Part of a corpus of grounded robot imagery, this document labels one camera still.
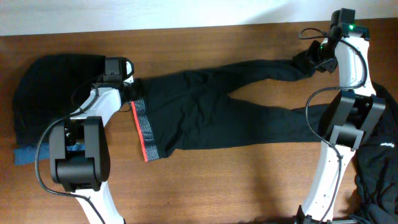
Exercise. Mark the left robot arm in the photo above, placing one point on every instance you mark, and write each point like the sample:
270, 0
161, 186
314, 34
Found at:
79, 154

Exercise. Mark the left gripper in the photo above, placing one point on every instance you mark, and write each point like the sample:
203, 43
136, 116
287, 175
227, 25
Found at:
132, 93

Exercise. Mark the folded black garment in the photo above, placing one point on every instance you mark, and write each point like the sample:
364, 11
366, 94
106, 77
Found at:
44, 92

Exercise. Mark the folded blue jeans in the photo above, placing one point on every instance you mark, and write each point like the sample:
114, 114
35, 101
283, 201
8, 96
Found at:
26, 154

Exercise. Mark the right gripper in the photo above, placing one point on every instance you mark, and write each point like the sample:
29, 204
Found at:
329, 68

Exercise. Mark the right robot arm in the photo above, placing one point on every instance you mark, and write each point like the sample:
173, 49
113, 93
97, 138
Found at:
349, 119

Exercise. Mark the black shirt with logo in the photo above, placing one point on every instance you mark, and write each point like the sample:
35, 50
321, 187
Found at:
376, 166

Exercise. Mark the black leggings red-grey waistband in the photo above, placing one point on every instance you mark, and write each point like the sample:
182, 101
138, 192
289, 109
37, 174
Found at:
192, 109

